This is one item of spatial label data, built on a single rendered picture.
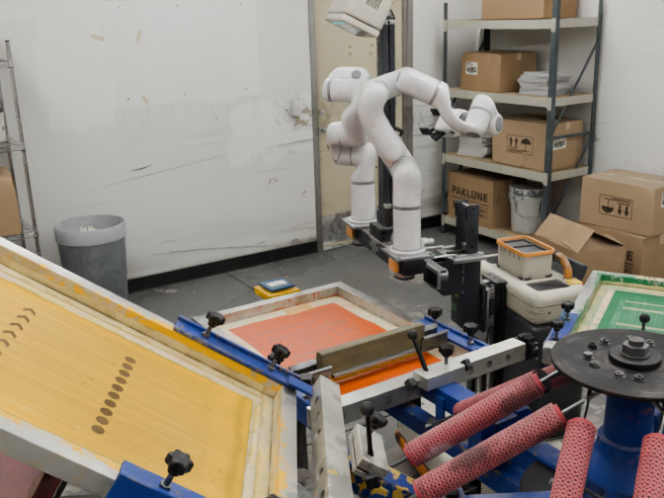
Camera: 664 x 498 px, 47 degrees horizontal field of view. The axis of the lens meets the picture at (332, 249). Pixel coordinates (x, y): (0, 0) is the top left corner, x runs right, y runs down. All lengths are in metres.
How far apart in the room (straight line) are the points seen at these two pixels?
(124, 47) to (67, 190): 1.04
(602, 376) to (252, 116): 4.81
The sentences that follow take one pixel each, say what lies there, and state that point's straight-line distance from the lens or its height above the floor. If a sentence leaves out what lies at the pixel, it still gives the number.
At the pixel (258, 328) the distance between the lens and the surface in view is 2.55.
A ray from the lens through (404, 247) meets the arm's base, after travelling 2.64.
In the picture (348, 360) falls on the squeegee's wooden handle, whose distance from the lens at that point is 2.15.
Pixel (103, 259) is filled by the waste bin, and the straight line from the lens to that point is 5.17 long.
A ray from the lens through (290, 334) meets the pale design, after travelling 2.49.
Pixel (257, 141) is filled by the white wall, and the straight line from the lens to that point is 6.04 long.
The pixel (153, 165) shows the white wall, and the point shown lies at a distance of 5.73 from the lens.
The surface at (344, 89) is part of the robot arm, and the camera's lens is 2.83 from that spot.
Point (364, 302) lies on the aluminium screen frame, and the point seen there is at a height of 0.98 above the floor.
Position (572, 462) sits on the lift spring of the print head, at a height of 1.22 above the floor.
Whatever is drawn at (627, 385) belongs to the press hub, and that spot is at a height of 1.31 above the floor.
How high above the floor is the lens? 1.94
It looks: 17 degrees down
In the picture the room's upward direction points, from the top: 2 degrees counter-clockwise
